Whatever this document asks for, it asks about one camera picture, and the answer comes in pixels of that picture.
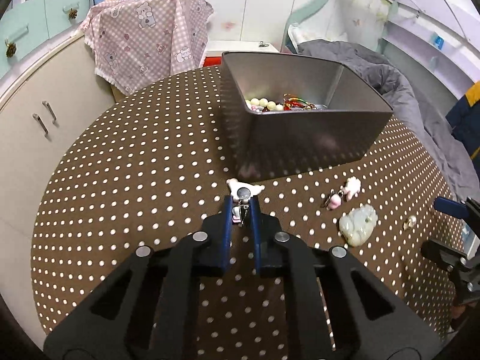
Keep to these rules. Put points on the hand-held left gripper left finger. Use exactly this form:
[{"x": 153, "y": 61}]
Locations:
[{"x": 227, "y": 228}]

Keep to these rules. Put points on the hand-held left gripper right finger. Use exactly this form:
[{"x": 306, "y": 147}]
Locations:
[{"x": 255, "y": 228}]

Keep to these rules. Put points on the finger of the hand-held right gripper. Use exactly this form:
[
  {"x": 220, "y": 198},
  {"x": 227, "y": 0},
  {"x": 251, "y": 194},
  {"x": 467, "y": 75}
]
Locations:
[
  {"x": 442, "y": 257},
  {"x": 448, "y": 205}
]

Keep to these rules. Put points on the grey metal box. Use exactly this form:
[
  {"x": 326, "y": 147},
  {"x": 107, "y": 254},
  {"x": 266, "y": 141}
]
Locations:
[{"x": 307, "y": 142}]

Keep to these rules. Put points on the red gold trinket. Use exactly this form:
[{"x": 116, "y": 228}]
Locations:
[{"x": 296, "y": 102}]

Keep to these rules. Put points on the pale green jade pendant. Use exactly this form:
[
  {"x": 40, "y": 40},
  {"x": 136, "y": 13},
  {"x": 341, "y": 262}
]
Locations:
[{"x": 358, "y": 225}]

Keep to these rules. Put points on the navy and yellow jacket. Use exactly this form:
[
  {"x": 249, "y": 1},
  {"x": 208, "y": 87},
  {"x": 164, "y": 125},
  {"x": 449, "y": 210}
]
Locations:
[{"x": 467, "y": 116}]

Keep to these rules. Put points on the brown polka dot tablecloth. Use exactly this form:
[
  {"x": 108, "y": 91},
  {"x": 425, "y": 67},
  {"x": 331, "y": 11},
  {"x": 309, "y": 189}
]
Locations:
[{"x": 131, "y": 195}]

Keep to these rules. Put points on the grey duvet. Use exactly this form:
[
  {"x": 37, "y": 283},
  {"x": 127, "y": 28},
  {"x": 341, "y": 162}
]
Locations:
[{"x": 405, "y": 93}]

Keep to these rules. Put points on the small blue holder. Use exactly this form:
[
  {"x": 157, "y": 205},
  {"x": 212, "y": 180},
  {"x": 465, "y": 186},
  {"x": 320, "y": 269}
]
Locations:
[{"x": 437, "y": 41}]

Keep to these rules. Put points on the red storage box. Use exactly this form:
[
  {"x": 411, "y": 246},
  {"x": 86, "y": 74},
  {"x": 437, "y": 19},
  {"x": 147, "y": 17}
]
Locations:
[{"x": 212, "y": 62}]

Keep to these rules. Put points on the white board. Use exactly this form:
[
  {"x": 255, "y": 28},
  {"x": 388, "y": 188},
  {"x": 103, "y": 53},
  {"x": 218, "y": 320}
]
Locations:
[{"x": 240, "y": 48}]

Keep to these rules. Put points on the metal hair clip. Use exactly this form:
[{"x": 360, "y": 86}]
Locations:
[{"x": 263, "y": 44}]

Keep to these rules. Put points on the pink checked bear cloth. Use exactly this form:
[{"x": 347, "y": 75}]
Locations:
[{"x": 150, "y": 37}]

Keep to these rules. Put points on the white wardrobe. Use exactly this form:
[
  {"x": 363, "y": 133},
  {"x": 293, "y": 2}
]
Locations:
[{"x": 262, "y": 3}]

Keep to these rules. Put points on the beige low cabinet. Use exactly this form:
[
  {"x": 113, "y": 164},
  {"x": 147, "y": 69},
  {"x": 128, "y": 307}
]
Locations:
[{"x": 48, "y": 90}]

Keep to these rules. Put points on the pinecone drawer knob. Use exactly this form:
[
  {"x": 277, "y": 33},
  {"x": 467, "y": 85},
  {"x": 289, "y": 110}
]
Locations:
[
  {"x": 11, "y": 50},
  {"x": 73, "y": 13}
]

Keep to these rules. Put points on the teal drawer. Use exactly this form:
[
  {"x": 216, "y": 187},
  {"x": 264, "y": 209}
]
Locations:
[
  {"x": 67, "y": 3},
  {"x": 22, "y": 18}
]

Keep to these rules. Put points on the teal bunk bed frame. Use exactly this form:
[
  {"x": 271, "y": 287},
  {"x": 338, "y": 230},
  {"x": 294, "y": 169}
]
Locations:
[{"x": 412, "y": 18}]

